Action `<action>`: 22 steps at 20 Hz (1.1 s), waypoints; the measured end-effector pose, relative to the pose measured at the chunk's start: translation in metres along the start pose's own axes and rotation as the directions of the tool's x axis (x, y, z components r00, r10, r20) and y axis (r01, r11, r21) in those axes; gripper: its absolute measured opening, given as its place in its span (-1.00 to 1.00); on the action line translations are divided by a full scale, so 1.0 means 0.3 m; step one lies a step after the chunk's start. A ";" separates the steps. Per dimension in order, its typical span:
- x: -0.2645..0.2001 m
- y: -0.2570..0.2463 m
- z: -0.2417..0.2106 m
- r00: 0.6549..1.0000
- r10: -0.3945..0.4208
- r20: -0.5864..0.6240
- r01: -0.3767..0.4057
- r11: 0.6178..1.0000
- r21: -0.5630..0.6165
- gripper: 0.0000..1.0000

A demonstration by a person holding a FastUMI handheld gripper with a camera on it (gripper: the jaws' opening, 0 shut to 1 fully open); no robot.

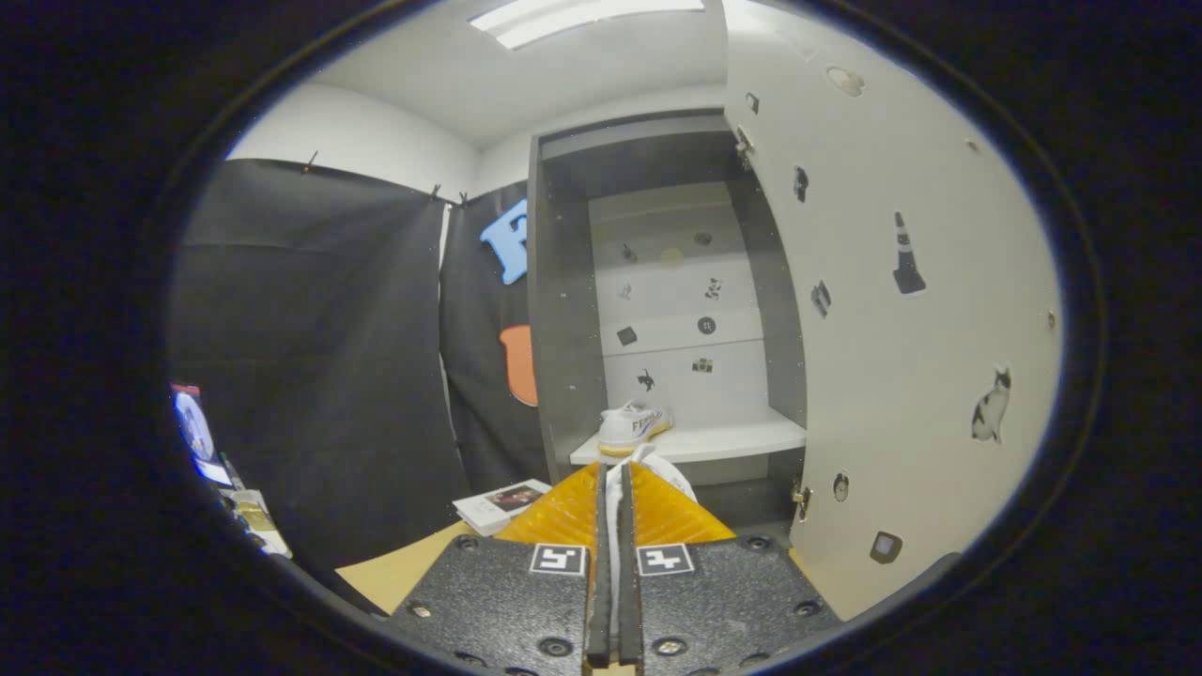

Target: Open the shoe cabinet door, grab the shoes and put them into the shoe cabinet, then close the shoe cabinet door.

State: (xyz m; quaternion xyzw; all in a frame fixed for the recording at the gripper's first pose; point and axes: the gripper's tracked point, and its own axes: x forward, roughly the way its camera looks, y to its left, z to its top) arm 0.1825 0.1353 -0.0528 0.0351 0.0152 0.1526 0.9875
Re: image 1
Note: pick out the dark grey shoe cabinet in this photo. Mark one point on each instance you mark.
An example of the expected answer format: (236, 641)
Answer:
(563, 329)

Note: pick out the metal door hinge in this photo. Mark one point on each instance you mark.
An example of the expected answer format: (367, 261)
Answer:
(744, 143)
(801, 498)

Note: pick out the pale yellow small box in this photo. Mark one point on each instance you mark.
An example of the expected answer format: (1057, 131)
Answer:
(252, 514)

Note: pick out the long ceiling light panel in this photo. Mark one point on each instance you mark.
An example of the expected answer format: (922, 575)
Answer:
(582, 19)

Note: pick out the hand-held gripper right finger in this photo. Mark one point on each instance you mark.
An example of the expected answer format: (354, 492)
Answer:
(732, 601)

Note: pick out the black backdrop cloth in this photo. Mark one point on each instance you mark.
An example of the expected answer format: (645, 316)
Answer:
(310, 357)

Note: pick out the light grey shoe cabinet door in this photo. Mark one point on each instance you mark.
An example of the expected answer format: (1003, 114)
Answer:
(892, 376)

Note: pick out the blue and white board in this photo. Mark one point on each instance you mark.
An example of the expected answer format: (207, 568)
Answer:
(195, 432)

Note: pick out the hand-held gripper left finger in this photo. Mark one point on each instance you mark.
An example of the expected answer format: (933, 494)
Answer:
(498, 601)

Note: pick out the white canvas shoe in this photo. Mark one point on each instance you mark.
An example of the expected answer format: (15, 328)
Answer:
(657, 469)
(629, 427)

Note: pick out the white booklet with dark photo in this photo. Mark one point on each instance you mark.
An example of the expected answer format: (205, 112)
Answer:
(502, 507)

